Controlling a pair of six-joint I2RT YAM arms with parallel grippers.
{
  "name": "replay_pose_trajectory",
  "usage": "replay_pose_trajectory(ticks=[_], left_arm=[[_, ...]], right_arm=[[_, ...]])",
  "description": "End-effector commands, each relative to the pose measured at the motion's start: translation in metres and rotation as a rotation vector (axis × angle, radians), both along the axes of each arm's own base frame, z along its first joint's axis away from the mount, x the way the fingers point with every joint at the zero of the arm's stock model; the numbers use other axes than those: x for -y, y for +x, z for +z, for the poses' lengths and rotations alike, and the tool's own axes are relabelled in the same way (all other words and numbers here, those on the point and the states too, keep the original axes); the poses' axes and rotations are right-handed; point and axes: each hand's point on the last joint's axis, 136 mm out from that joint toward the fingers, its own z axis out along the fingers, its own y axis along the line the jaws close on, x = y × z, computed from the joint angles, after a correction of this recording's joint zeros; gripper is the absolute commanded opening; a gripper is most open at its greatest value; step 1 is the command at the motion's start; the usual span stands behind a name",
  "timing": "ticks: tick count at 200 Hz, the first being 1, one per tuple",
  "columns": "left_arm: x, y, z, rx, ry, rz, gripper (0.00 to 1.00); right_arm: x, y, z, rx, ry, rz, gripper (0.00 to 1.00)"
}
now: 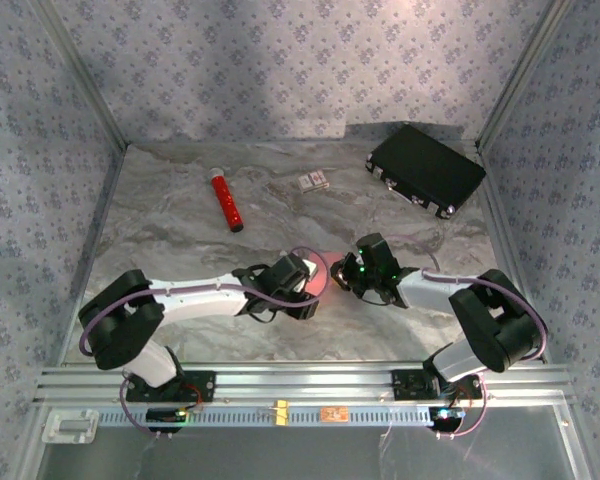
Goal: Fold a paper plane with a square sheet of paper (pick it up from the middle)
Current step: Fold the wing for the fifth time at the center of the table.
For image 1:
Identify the pink paper sheet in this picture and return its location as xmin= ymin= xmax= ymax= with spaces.
xmin=299 ymin=247 xmax=331 ymax=297

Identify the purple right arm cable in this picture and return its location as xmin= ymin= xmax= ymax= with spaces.
xmin=389 ymin=234 xmax=549 ymax=441

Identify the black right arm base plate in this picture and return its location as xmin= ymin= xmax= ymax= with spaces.
xmin=392 ymin=368 xmax=484 ymax=401

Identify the white plastic bracket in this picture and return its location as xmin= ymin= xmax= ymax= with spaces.
xmin=42 ymin=408 xmax=100 ymax=445

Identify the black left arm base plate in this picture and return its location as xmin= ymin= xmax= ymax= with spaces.
xmin=124 ymin=369 xmax=217 ymax=404

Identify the black hard case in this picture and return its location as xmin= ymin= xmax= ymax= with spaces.
xmin=364 ymin=123 xmax=487 ymax=220

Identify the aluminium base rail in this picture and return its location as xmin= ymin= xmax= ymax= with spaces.
xmin=34 ymin=362 xmax=574 ymax=409

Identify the aluminium table side rail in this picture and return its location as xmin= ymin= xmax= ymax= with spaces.
xmin=54 ymin=143 xmax=129 ymax=366
xmin=477 ymin=142 xmax=549 ymax=364

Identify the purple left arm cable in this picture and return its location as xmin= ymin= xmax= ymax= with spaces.
xmin=78 ymin=246 xmax=329 ymax=441

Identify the grey slotted cable duct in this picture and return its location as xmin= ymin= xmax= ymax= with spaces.
xmin=97 ymin=405 xmax=431 ymax=426

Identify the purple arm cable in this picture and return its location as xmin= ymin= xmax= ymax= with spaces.
xmin=389 ymin=234 xmax=549 ymax=441
xmin=78 ymin=246 xmax=329 ymax=441

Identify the small playing card box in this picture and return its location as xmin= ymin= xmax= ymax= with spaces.
xmin=295 ymin=169 xmax=330 ymax=194

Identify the red glitter tube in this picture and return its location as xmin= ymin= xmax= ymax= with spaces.
xmin=208 ymin=168 xmax=246 ymax=235

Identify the aluminium frame post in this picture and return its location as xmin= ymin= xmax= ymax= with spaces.
xmin=29 ymin=0 xmax=131 ymax=149
xmin=474 ymin=0 xmax=576 ymax=150

